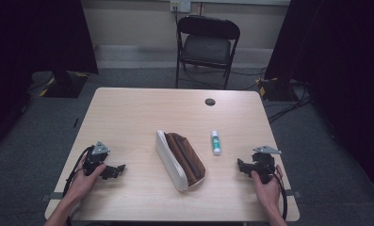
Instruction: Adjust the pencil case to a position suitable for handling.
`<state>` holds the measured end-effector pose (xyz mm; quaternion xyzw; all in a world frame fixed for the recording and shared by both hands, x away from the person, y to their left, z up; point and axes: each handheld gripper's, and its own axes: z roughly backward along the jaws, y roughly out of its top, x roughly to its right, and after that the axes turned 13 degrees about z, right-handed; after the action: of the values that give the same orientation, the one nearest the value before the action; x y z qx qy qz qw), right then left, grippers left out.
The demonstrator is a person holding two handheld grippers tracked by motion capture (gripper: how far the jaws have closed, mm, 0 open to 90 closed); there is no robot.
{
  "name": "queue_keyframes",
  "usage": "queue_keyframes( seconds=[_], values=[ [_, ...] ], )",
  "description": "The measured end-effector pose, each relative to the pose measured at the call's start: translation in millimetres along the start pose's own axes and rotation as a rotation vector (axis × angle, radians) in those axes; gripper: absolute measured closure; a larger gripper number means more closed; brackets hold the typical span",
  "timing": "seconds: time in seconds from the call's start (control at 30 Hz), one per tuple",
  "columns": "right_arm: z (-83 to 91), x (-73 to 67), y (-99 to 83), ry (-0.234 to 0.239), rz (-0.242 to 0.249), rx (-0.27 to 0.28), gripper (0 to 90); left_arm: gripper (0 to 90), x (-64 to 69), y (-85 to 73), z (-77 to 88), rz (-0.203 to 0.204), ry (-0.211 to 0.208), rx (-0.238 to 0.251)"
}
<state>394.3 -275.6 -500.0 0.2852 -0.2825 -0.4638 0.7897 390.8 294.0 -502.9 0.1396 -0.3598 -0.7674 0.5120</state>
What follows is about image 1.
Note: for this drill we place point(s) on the person's left hand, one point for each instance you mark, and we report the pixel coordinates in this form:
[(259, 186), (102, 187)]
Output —
[(81, 185)]

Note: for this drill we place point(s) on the person's right hand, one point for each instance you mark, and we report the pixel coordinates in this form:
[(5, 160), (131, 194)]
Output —
[(271, 194)]

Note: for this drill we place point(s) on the dark curtain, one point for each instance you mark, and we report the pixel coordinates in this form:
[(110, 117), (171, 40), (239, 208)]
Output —
[(338, 62)]

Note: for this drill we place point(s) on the black folding chair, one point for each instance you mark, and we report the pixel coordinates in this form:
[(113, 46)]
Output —
[(206, 47)]

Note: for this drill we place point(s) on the white and brown pencil case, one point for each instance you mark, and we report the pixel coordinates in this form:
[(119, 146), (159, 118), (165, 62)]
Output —
[(175, 163)]

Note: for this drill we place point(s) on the white wall socket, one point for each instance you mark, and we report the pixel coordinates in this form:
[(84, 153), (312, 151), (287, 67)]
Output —
[(180, 5)]

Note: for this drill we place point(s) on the black stand base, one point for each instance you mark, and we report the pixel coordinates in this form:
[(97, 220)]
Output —
[(65, 86), (277, 91)]

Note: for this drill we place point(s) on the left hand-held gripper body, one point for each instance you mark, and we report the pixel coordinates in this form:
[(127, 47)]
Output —
[(95, 161)]

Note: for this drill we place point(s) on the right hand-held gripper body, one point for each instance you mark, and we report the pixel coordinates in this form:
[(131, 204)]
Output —
[(263, 164)]

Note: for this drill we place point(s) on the white green glue stick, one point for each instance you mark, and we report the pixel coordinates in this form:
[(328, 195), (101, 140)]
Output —
[(216, 144)]

